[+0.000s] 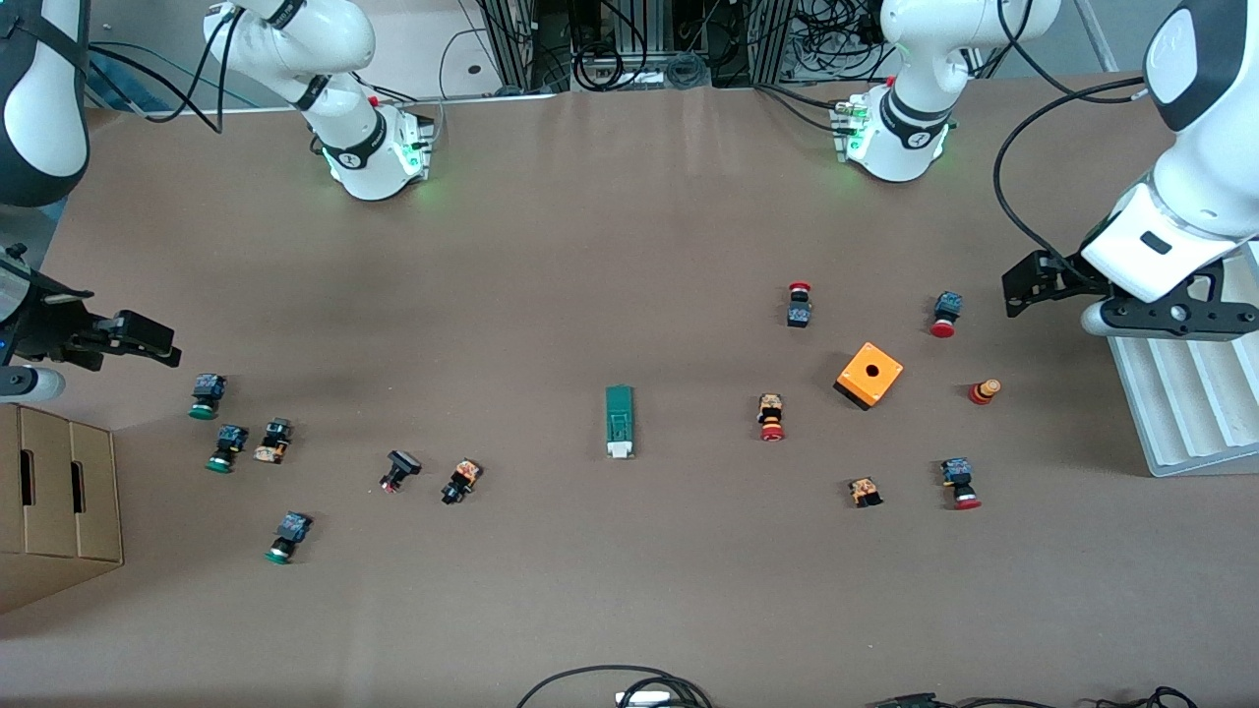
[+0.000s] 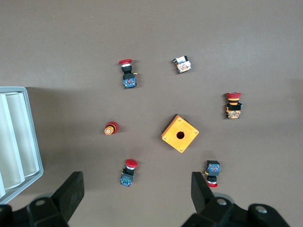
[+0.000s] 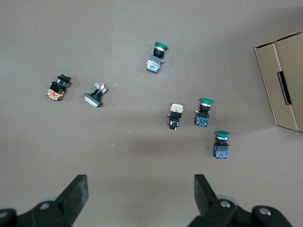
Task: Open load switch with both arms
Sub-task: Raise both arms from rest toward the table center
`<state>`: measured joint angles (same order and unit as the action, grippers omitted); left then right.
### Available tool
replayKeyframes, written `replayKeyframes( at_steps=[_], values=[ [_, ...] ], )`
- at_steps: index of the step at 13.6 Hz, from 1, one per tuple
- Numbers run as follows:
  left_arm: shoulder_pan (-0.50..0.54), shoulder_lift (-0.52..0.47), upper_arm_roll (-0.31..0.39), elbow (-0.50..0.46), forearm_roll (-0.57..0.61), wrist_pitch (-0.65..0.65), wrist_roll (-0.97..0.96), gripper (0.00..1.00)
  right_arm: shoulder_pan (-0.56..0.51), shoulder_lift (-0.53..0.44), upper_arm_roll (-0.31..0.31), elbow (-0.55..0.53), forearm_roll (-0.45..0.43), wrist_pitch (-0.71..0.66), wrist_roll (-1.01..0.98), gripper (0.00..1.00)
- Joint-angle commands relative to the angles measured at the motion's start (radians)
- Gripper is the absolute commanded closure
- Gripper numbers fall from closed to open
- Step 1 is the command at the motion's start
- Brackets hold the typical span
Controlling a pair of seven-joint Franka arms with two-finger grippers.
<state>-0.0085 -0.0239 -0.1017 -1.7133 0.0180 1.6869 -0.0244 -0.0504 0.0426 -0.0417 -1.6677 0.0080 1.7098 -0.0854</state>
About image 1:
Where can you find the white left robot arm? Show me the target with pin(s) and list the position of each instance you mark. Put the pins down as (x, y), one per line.
(905, 147)

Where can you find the aluminium frame post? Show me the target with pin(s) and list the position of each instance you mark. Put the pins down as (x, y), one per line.
(516, 49)
(772, 49)

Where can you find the red button orange body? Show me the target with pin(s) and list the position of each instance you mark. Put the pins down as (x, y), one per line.
(771, 417)

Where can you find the orange black contact block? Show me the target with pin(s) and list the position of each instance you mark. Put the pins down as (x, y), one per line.
(272, 441)

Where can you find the green push button blue body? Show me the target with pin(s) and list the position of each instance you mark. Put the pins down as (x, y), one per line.
(288, 537)
(207, 395)
(227, 447)

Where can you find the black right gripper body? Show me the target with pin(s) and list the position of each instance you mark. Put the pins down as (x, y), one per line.
(39, 320)

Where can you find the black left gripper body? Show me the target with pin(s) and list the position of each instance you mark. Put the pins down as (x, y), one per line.
(1064, 277)

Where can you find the black square push button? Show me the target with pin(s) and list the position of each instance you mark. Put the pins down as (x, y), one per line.
(398, 470)

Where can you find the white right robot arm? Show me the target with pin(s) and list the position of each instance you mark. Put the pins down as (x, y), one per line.
(364, 162)

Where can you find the red mushroom button blue body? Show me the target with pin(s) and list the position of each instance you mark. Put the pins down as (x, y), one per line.
(945, 314)
(960, 483)

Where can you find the small orange contact block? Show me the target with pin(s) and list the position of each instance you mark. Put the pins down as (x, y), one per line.
(865, 491)

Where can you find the orange button enclosure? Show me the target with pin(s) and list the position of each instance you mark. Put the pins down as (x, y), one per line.
(866, 379)

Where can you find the white platform board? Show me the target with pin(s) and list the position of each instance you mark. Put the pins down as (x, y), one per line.
(443, 49)

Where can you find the black orange selector switch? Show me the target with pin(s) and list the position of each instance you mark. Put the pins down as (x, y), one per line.
(460, 481)

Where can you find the grey ribbed tray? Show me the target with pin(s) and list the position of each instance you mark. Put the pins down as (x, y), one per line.
(1180, 413)

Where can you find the black equipment rack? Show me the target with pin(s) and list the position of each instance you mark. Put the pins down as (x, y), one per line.
(629, 25)

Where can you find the dark connector plug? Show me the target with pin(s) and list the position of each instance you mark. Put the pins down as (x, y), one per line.
(910, 700)

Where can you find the red yellow button head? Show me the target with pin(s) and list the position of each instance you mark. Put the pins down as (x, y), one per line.
(984, 391)

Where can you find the cardboard box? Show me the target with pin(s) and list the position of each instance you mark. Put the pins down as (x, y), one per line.
(59, 531)

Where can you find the red button black body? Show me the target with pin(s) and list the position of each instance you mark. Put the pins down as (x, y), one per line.
(799, 307)

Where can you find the grey usb hub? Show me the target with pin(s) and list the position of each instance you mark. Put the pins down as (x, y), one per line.
(644, 699)

